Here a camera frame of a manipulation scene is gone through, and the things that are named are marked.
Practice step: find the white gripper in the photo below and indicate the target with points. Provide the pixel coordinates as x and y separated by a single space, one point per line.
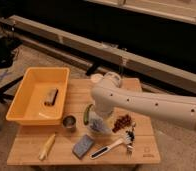
98 124

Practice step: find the wooden brush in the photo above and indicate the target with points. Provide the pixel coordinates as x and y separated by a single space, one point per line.
51 97

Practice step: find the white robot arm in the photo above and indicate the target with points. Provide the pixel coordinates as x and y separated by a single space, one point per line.
107 93

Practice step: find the yellow plastic tray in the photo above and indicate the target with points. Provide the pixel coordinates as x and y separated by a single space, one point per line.
27 107

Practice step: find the green cucumber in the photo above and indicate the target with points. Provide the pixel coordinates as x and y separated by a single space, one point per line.
86 114

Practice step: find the red grapes bunch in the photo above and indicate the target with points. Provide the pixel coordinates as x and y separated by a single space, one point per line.
122 122

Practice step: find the blue grey sponge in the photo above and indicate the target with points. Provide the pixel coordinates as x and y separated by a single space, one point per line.
83 146

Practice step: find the small metal cup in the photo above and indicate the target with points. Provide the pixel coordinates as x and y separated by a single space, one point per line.
69 122

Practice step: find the silver fork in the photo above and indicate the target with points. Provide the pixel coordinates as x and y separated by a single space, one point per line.
130 148

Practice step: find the corn cob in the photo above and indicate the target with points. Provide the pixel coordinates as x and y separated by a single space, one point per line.
46 147

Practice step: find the long wooden beam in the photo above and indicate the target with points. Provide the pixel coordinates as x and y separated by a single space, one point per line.
157 70

